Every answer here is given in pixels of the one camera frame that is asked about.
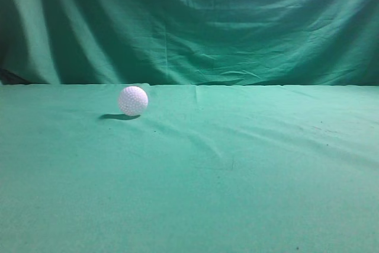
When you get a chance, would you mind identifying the white dimpled golf ball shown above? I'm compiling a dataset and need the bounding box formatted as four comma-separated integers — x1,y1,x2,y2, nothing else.
118,86,149,117

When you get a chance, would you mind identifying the green table cloth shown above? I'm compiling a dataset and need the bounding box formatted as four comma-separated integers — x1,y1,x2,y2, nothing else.
1,85,378,252

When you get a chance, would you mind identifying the green backdrop cloth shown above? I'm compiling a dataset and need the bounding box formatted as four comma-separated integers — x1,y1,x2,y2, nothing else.
1,0,378,85

